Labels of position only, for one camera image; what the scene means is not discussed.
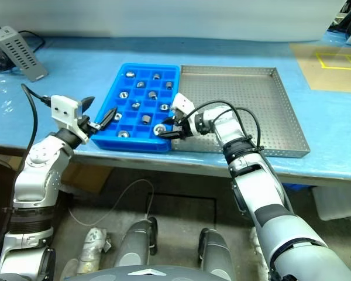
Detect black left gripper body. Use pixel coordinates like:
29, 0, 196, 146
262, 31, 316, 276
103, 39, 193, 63
79, 115, 102, 138

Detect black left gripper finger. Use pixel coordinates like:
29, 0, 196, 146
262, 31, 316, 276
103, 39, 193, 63
98, 107, 118, 129
81, 95, 96, 114

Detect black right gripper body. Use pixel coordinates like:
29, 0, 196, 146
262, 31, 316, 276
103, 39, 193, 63
174, 112, 194, 139

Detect blue compartment tray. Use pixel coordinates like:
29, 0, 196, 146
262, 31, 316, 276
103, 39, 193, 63
90, 63, 181, 153

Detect brown cardboard box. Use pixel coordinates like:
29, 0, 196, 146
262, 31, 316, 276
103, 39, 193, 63
61, 163, 113, 194

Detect blue table cover sheet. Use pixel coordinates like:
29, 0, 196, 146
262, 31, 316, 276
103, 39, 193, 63
0, 29, 351, 179

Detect perforated metal tray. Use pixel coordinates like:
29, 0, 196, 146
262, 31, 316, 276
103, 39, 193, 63
171, 64, 311, 159

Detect grey vented metal device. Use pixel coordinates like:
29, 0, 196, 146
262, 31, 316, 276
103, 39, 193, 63
0, 25, 49, 83

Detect grey left robot leg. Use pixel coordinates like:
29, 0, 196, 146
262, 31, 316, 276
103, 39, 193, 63
114, 217, 159, 269

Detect grey robot leg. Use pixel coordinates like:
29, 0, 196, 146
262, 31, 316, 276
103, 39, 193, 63
198, 228, 238, 281
114, 217, 159, 269

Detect white wrapped pole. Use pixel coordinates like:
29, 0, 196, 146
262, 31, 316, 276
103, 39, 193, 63
249, 227, 263, 255
60, 227, 109, 279

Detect blue plastic bin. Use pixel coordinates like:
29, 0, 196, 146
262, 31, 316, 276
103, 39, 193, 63
282, 183, 307, 191

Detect grey right robot leg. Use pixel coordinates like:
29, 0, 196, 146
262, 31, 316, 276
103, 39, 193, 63
198, 228, 238, 281

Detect grey robot torso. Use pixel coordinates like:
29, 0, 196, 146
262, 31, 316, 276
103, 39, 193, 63
63, 265, 217, 281

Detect brown table mat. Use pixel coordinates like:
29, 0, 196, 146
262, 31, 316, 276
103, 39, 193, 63
289, 43, 351, 94

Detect white plastic bin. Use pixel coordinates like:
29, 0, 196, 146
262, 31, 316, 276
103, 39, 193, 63
311, 186, 351, 222

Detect black equipment stand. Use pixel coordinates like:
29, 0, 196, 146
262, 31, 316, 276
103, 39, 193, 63
327, 0, 351, 33

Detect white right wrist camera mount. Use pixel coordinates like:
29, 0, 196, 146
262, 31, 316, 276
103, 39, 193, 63
170, 92, 197, 137

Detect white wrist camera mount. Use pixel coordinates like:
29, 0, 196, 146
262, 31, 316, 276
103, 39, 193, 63
170, 92, 197, 137
50, 94, 90, 144

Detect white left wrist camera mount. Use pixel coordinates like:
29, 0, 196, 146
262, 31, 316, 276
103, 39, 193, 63
50, 94, 90, 144

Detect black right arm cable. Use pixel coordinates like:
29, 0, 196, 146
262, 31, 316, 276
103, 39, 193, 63
184, 100, 266, 153

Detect thin grey wire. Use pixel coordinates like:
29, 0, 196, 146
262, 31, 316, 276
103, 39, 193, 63
68, 179, 155, 226

